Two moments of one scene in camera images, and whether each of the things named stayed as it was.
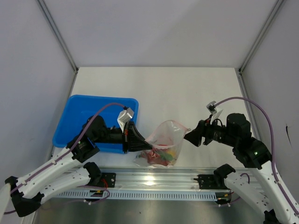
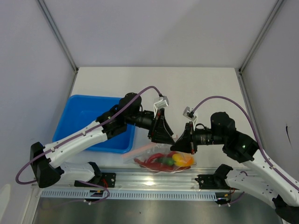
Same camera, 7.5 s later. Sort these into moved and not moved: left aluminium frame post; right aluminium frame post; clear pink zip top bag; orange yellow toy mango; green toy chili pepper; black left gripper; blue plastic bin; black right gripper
Moved: orange yellow toy mango; black left gripper; clear pink zip top bag; green toy chili pepper; black right gripper
Not moved: left aluminium frame post; right aluminium frame post; blue plastic bin
